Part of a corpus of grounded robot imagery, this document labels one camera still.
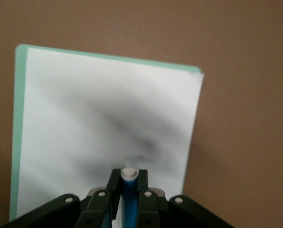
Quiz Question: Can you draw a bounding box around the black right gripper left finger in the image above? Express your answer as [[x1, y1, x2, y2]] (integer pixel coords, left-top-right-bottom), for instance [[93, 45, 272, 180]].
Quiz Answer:
[[1, 168, 122, 228]]

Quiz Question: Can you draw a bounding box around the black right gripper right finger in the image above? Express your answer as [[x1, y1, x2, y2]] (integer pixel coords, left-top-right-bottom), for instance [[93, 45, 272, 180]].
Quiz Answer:
[[136, 169, 235, 228]]

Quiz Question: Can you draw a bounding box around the blue marker with white cap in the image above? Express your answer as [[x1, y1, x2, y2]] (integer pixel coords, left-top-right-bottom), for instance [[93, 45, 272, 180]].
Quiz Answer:
[[119, 167, 141, 228]]

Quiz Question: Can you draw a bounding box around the white paper sheet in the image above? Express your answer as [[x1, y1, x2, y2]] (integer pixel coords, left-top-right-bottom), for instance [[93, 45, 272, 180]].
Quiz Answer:
[[15, 47, 205, 223]]

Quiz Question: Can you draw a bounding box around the green clipboard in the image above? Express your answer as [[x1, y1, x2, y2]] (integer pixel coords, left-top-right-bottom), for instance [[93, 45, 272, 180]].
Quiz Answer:
[[9, 44, 202, 223]]

